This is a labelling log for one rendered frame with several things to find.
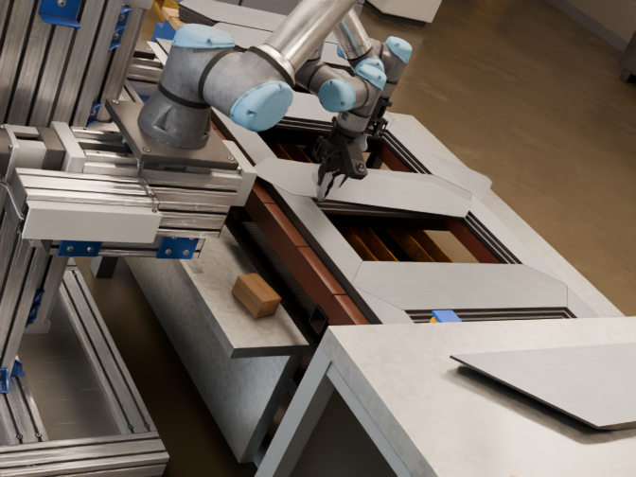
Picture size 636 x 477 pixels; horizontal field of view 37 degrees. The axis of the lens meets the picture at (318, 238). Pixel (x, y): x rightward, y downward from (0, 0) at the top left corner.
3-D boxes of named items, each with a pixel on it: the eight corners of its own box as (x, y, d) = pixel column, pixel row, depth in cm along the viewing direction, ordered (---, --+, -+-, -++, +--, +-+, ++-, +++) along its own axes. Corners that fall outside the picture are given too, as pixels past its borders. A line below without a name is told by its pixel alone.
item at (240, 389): (87, 174, 322) (116, 81, 306) (252, 462, 236) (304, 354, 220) (76, 173, 319) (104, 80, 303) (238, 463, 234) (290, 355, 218)
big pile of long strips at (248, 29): (340, 41, 387) (345, 27, 384) (391, 88, 361) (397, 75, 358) (162, 6, 340) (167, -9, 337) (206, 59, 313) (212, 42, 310)
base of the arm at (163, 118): (152, 146, 191) (167, 101, 186) (127, 108, 201) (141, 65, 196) (218, 152, 199) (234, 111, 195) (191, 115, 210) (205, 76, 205)
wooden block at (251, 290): (230, 291, 224) (238, 274, 222) (249, 289, 229) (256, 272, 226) (256, 318, 219) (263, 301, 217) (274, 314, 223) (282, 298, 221)
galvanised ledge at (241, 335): (116, 81, 306) (119, 74, 304) (304, 354, 220) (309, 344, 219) (56, 74, 294) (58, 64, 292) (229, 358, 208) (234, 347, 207)
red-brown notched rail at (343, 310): (143, 57, 300) (148, 40, 297) (423, 430, 193) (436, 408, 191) (131, 55, 298) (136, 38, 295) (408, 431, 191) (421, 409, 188)
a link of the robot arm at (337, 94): (300, 96, 223) (325, 92, 232) (337, 120, 219) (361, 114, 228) (312, 65, 219) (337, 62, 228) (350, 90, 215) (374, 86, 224)
